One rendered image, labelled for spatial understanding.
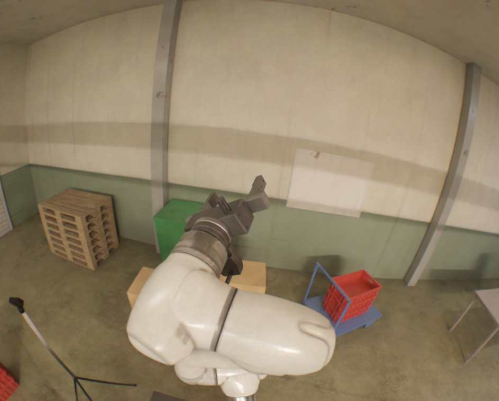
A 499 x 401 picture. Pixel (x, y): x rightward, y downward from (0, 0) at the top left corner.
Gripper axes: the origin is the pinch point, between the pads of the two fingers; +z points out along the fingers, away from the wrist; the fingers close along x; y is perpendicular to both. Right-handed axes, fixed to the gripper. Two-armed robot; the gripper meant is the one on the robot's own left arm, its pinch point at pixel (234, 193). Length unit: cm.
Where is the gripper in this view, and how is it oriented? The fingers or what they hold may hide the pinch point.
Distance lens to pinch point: 53.8
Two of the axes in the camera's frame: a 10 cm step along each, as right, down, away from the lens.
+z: 2.6, -5.7, 7.8
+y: -4.8, -7.8, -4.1
